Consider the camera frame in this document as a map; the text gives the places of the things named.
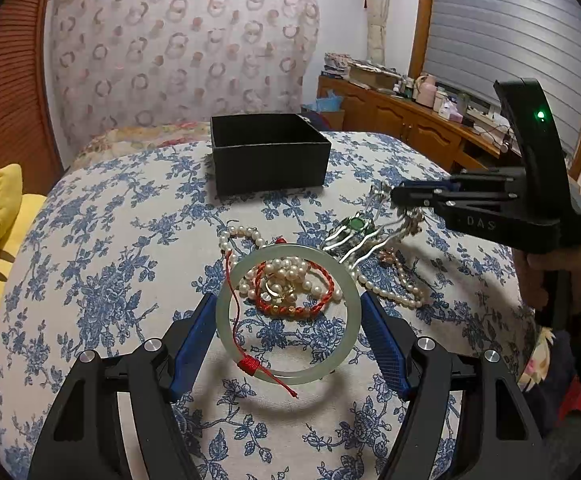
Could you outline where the black cardboard box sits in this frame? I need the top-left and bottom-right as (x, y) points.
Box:
(209, 112), (332, 197)

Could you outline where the white curtain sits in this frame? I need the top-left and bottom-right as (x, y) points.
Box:
(364, 0), (413, 65)

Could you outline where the wooden window frame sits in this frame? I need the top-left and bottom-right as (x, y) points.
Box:
(407, 0), (581, 181)

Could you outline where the pink packet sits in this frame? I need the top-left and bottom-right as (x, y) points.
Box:
(441, 97), (467, 122)

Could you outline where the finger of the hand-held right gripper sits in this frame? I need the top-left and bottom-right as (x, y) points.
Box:
(401, 176), (518, 196)
(390, 186), (517, 217)

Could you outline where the wooden cabinet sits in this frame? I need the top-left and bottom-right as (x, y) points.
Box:
(317, 75), (517, 175)

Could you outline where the pink kettle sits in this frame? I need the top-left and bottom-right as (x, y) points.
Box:
(416, 74), (437, 107)

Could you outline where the blue floral bedspread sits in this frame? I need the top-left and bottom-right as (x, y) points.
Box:
(0, 129), (542, 480)

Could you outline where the red floral quilt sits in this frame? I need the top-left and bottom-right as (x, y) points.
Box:
(73, 120), (212, 172)

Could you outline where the stack of papers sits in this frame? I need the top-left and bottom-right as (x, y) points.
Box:
(323, 51), (402, 89)

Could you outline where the gold ring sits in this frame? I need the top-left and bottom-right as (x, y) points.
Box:
(264, 280), (297, 307)

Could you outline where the white pearl necklace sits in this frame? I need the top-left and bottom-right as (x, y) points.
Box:
(219, 226), (430, 312)

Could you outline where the yellow plush toy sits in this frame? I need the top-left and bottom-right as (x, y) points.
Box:
(0, 162), (47, 347)

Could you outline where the grey window blind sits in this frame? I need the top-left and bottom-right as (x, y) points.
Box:
(427, 0), (581, 157)

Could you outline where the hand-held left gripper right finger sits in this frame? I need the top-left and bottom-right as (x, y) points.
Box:
(361, 290), (547, 480)

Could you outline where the red braided bracelet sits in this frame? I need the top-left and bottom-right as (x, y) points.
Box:
(252, 259), (337, 318)

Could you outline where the silver hair comb green stone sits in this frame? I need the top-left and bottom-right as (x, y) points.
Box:
(319, 212), (397, 267)

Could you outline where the pale jade bangle red cord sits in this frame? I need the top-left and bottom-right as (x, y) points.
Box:
(215, 246), (365, 401)

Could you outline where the circle patterned curtain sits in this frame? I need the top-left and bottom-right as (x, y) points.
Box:
(45, 0), (322, 150)

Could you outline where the ribbed wooden panel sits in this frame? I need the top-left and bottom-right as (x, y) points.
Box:
(0, 0), (65, 242)

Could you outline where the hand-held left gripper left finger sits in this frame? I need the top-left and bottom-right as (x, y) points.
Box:
(28, 291), (218, 480)

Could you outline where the blue plastic bag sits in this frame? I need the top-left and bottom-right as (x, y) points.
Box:
(303, 87), (346, 115)

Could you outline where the silver hairpin with dangling ornaments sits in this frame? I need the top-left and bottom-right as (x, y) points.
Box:
(364, 182), (427, 242)

